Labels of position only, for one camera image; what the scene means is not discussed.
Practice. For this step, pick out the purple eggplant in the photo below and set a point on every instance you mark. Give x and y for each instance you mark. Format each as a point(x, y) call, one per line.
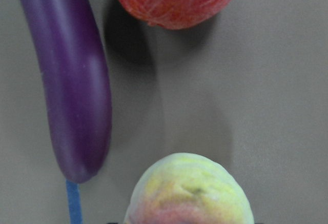
point(76, 83)

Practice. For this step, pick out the yellow pink peach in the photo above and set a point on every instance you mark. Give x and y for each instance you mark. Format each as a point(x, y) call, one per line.
point(188, 188)

